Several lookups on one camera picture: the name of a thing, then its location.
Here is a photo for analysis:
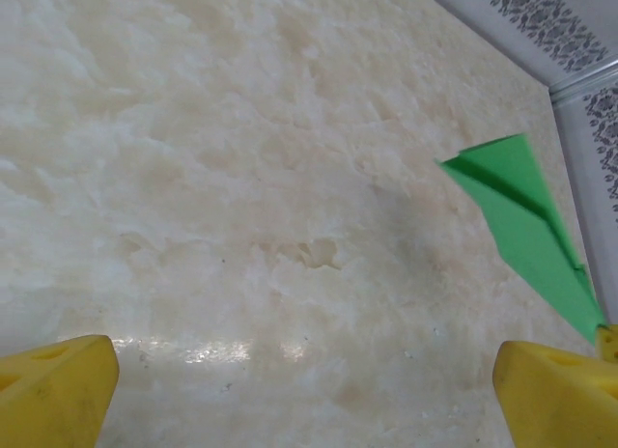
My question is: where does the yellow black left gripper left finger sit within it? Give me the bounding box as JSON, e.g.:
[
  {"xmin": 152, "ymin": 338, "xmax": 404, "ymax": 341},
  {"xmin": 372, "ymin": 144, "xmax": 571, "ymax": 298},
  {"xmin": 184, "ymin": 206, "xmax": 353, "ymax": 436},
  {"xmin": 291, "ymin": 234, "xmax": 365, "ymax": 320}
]
[{"xmin": 0, "ymin": 335, "xmax": 121, "ymax": 448}]

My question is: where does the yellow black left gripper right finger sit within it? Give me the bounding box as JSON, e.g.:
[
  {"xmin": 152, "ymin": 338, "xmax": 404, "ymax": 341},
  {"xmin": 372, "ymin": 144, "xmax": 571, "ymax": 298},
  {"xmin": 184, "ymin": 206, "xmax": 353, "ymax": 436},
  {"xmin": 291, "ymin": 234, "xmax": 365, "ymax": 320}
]
[{"xmin": 492, "ymin": 340, "xmax": 618, "ymax": 448}]

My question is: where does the green paper sheet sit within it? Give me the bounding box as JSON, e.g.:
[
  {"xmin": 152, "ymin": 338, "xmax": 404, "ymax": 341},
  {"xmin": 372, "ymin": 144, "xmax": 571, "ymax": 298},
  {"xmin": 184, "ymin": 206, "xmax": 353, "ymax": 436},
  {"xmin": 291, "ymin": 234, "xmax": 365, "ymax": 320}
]
[{"xmin": 436, "ymin": 133, "xmax": 608, "ymax": 347}]

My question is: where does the aluminium frame post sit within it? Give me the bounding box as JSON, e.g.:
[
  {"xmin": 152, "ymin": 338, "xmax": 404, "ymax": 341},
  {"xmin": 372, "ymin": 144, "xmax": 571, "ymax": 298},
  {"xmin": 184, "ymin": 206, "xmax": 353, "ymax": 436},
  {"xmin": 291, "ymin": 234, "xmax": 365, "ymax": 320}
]
[{"xmin": 548, "ymin": 56, "xmax": 618, "ymax": 106}]

